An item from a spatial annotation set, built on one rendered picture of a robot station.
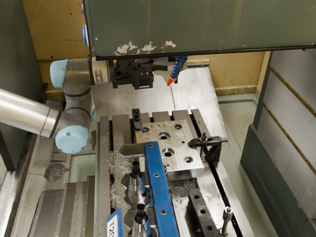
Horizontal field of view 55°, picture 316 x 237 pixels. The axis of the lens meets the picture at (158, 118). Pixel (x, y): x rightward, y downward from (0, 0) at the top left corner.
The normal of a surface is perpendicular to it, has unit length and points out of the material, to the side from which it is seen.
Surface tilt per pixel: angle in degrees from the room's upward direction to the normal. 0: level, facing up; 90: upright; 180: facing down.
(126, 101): 25
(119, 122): 0
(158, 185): 0
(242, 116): 0
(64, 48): 90
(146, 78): 90
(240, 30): 90
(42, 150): 17
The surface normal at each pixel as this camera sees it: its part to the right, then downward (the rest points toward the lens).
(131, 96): 0.04, -0.47
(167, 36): 0.15, 0.59
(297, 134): -0.99, 0.09
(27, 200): 0.30, -0.79
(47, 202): -0.01, -0.88
